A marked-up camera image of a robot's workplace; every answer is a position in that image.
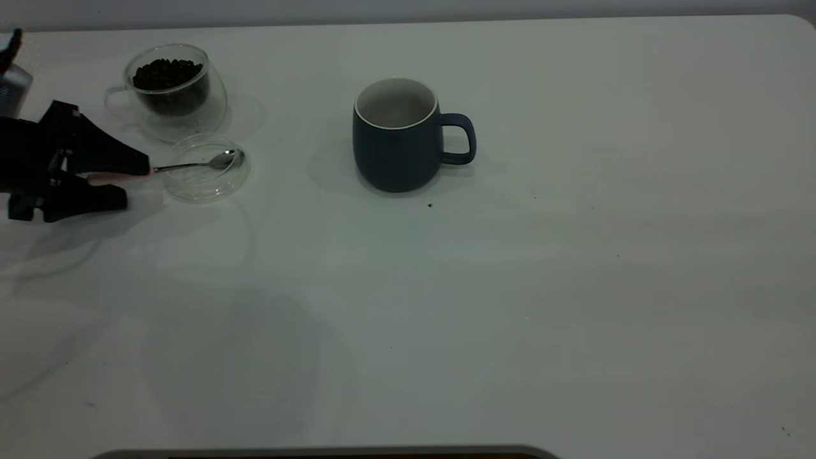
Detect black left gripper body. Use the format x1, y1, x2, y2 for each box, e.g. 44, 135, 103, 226
0, 118, 55, 195

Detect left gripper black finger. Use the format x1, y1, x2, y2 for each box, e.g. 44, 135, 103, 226
40, 100, 152, 177
8, 175, 128, 222

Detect pink-handled metal spoon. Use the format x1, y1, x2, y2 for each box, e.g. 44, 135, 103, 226
87, 150, 237, 187

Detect dark grey-blue ceramic mug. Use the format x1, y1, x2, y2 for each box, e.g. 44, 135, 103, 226
352, 77, 477, 193

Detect dark coffee beans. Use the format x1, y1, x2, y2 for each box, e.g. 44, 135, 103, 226
133, 59, 211, 117

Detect clear round glass lid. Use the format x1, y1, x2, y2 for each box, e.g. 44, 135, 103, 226
163, 133, 251, 204

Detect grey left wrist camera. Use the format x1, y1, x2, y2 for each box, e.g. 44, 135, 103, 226
0, 62, 33, 119

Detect clear double-wall glass cup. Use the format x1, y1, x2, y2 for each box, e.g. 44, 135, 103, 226
104, 43, 229, 144

